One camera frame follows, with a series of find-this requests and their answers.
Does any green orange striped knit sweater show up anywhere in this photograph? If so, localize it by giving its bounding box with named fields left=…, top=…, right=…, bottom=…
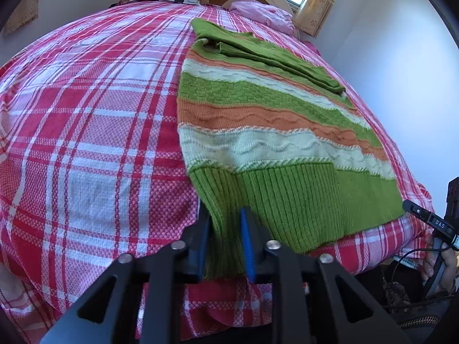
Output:
left=177, top=18, right=402, bottom=277

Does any person right hand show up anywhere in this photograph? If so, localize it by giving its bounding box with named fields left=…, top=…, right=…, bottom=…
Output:
left=421, top=234, right=459, bottom=294

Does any red white plaid bedsheet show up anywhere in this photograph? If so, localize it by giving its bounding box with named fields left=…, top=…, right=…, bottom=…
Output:
left=1, top=2, right=432, bottom=343

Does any back right beige curtain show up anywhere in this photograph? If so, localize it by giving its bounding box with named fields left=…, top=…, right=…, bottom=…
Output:
left=293, top=0, right=334, bottom=37

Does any pink pillow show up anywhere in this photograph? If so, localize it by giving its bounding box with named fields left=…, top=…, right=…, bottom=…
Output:
left=229, top=0, right=298, bottom=37

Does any side window right curtain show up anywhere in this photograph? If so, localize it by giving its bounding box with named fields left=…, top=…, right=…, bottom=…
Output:
left=3, top=0, right=39, bottom=36

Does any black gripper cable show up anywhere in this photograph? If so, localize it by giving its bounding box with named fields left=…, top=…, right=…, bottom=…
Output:
left=388, top=245, right=453, bottom=308

